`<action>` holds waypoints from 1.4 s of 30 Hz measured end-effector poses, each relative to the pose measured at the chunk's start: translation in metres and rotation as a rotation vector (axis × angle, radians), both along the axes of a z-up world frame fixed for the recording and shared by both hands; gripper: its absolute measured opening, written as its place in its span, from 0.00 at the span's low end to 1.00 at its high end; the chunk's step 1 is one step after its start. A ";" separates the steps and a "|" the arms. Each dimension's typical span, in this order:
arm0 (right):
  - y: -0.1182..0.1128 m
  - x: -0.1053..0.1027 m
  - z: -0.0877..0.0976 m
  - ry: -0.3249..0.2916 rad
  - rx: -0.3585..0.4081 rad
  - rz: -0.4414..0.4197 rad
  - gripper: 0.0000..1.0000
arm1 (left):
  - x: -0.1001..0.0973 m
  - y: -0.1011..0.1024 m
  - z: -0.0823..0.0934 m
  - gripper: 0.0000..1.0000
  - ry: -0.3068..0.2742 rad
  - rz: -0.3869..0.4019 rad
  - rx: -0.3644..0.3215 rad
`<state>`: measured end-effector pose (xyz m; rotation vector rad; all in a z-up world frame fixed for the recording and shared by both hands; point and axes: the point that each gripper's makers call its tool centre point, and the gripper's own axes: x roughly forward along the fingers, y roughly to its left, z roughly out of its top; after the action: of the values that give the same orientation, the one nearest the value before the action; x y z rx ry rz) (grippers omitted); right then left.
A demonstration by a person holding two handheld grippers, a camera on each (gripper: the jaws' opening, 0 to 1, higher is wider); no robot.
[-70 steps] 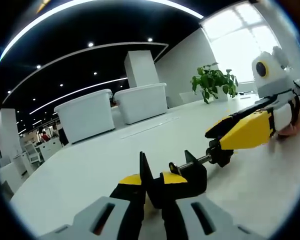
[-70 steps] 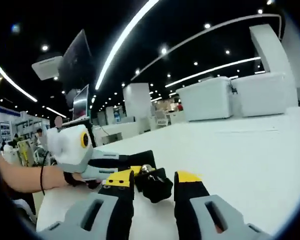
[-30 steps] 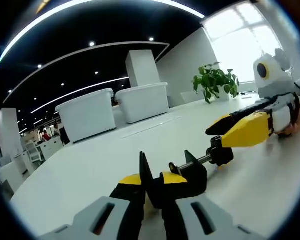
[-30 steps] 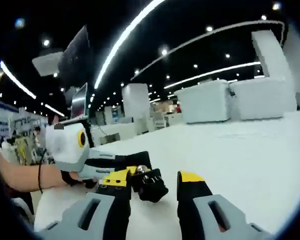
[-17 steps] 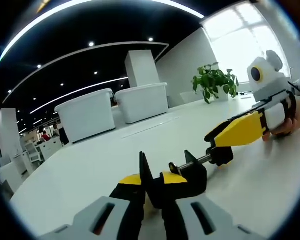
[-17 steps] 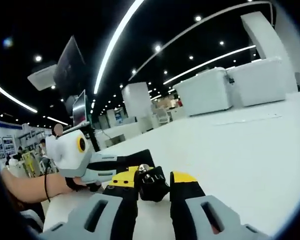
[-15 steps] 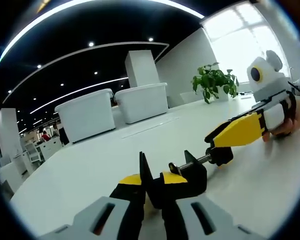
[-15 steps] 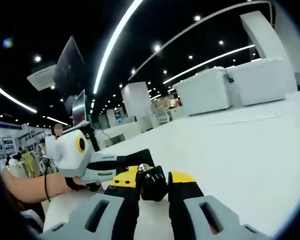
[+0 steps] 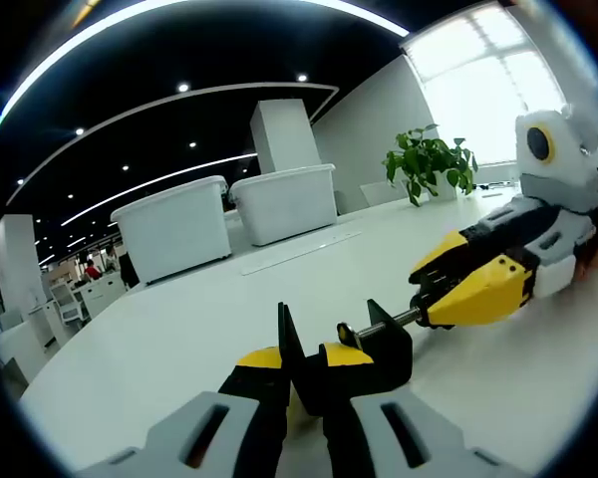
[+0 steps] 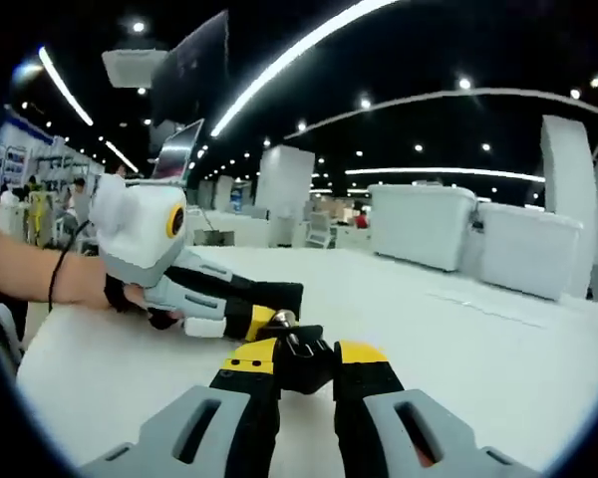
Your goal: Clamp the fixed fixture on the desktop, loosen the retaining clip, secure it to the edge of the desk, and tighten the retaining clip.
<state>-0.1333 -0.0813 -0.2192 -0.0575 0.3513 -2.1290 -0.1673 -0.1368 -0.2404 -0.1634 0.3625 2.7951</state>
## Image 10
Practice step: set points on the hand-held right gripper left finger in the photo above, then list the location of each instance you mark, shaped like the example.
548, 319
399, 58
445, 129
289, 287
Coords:
179, 428

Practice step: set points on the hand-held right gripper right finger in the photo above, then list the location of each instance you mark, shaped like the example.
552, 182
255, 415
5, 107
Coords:
428, 428

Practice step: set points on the large black display screen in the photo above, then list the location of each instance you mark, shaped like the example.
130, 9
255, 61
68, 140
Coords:
194, 65

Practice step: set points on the person's left hand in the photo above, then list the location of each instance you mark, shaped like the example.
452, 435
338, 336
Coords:
85, 281

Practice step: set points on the straight ceiling light strip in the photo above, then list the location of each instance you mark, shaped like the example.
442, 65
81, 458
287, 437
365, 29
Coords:
65, 84

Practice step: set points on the group of ceiling spotlights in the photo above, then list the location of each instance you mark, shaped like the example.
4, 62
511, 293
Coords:
138, 26

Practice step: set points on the white ceiling air conditioner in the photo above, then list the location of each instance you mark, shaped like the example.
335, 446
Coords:
129, 67

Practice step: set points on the curved ceiling light strip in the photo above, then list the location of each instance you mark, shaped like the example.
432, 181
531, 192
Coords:
289, 60

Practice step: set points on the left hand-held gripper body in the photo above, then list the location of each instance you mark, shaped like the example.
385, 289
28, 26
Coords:
139, 229

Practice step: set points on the black fixed fixture clamp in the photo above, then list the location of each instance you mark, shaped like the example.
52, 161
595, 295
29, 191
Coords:
304, 368

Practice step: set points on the yellow metal frame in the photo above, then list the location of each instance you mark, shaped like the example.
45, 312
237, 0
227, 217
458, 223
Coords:
37, 219

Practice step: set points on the white desk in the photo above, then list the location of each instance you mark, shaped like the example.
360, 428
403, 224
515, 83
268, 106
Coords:
428, 373

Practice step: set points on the open silver laptop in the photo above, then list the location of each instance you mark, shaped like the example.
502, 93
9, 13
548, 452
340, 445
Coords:
179, 152

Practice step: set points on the large white storage box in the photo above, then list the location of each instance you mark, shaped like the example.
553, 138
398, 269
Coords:
418, 229

